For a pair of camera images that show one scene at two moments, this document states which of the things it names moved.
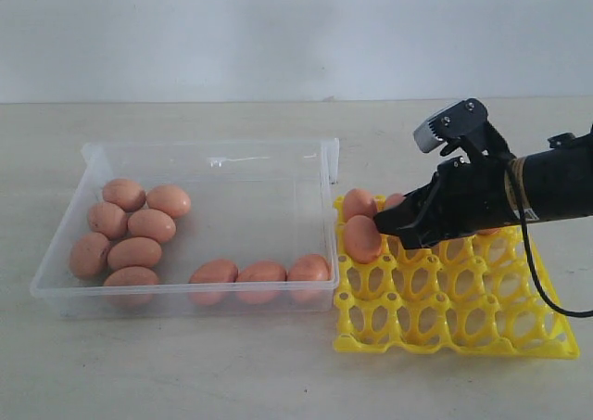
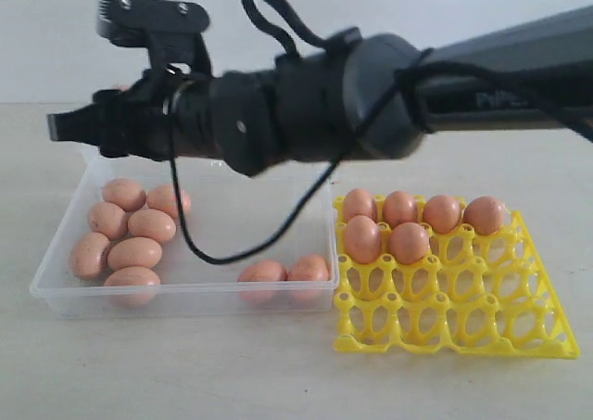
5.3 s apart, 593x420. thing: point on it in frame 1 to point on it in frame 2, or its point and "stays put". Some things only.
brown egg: x=362 y=238 stays put
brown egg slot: x=358 y=202 stays put
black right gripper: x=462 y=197 to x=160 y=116
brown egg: x=151 y=223 stays put
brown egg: x=212 y=281 to x=409 y=242
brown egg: x=133 y=251 stays put
